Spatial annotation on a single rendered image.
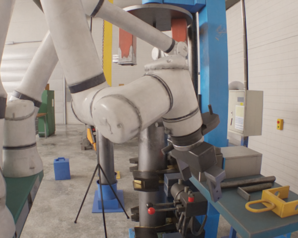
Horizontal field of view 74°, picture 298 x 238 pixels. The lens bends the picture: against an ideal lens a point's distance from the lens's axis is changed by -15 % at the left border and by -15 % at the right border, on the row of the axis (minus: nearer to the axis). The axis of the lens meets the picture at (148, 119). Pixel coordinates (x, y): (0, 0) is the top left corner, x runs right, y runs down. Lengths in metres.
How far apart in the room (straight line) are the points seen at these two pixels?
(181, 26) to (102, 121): 1.30
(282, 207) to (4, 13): 0.99
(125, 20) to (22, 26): 12.88
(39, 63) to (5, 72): 12.63
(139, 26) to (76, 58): 0.68
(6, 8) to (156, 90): 0.28
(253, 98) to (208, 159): 1.57
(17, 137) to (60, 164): 3.40
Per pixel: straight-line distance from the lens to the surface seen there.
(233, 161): 1.32
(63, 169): 4.29
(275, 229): 0.92
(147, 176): 1.51
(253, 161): 1.40
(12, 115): 0.88
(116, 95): 0.38
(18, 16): 14.19
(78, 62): 0.48
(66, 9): 0.50
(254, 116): 2.07
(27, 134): 0.90
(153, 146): 1.57
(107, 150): 2.92
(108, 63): 4.16
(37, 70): 1.08
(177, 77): 0.45
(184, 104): 0.47
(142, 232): 1.77
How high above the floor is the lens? 1.53
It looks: 6 degrees down
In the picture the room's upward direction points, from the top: straight up
